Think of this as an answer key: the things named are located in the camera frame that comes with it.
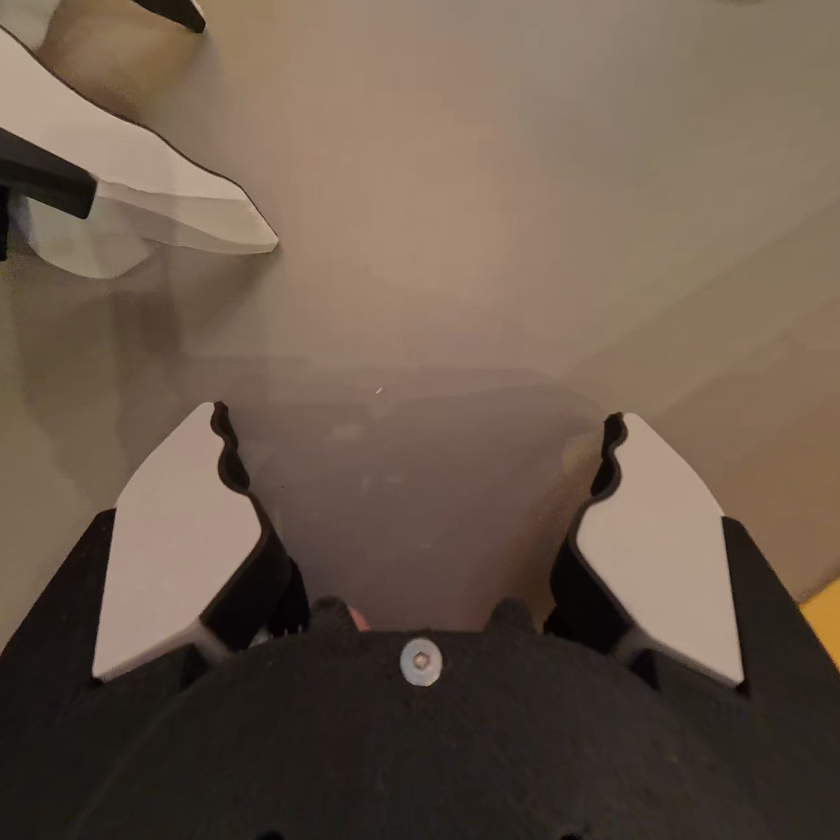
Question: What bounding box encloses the yellow plastic compartment tray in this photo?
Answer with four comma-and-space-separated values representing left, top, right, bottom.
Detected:
799, 579, 840, 672

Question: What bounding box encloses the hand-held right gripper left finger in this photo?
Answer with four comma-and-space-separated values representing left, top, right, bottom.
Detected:
92, 400, 311, 681

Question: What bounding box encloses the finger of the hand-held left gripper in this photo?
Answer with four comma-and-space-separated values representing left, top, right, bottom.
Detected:
0, 0, 207, 50
0, 26, 280, 280

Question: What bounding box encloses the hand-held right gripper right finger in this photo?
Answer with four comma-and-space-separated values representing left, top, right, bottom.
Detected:
543, 411, 746, 688

